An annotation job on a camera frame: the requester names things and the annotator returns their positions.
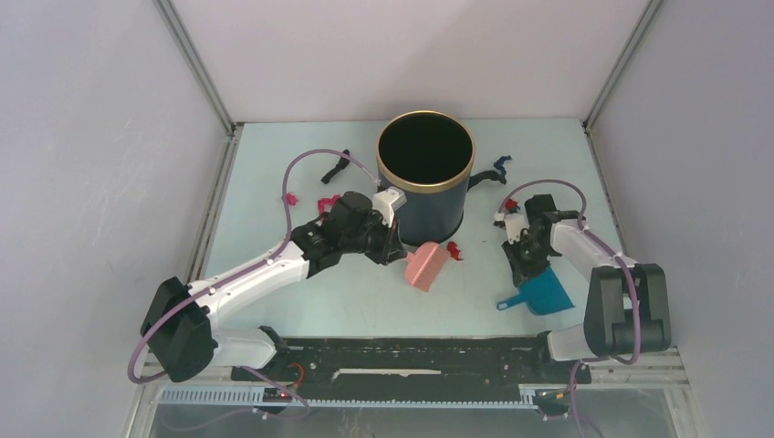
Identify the right aluminium frame post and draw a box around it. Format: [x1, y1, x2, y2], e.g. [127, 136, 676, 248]
[582, 0, 665, 135]

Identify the small electronics board right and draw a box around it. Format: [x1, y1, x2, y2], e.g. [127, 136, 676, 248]
[534, 391, 570, 403]

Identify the black mounting base plate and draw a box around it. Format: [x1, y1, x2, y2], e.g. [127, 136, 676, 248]
[261, 335, 570, 402]

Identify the pink hand brush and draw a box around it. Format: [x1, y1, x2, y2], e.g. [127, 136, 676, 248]
[403, 242, 450, 293]

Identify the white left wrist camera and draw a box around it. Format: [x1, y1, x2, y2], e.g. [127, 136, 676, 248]
[371, 186, 406, 227]

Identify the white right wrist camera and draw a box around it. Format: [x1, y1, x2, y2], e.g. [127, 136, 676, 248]
[494, 212, 528, 244]

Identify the blue dustpan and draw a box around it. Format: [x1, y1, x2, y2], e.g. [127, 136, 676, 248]
[497, 267, 575, 316]

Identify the aluminium front rail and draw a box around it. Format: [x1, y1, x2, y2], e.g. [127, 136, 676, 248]
[135, 349, 689, 389]

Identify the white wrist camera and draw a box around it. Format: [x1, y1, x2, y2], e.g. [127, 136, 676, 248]
[371, 186, 406, 227]
[494, 212, 528, 244]

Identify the black paper scrap by bin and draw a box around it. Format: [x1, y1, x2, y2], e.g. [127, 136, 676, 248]
[467, 170, 507, 190]

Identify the small electronics board left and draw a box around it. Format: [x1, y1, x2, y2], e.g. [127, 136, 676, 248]
[262, 388, 293, 403]

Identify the left aluminium frame post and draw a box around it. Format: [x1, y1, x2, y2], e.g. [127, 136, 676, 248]
[152, 0, 235, 135]

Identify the grey slotted cable duct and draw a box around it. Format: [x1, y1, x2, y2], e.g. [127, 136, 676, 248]
[158, 385, 537, 409]

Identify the large pink paper scrap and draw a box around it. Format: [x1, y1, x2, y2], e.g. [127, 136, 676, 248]
[317, 194, 340, 214]

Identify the red paper scrap centre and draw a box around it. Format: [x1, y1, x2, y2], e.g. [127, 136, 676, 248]
[446, 241, 464, 261]

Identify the dark blue gold-rimmed bin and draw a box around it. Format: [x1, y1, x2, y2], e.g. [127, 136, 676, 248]
[376, 110, 476, 246]

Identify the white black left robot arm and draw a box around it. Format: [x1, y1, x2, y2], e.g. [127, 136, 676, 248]
[140, 187, 407, 382]

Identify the blue paper scrap far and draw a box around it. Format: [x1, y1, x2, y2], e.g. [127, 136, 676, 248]
[493, 155, 512, 175]

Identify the aluminium frame post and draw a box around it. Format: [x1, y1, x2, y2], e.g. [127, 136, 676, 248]
[152, 0, 235, 135]
[582, 0, 665, 135]

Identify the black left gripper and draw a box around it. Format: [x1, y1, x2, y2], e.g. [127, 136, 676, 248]
[340, 211, 407, 266]

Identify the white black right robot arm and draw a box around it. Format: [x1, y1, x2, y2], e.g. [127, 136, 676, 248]
[494, 194, 672, 381]

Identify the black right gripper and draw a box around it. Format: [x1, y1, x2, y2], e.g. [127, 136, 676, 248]
[501, 233, 554, 287]

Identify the black paper scrap far left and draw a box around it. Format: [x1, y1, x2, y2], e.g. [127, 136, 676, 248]
[320, 149, 350, 184]

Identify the small electronics board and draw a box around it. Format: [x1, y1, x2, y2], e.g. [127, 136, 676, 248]
[534, 391, 570, 403]
[262, 388, 293, 403]

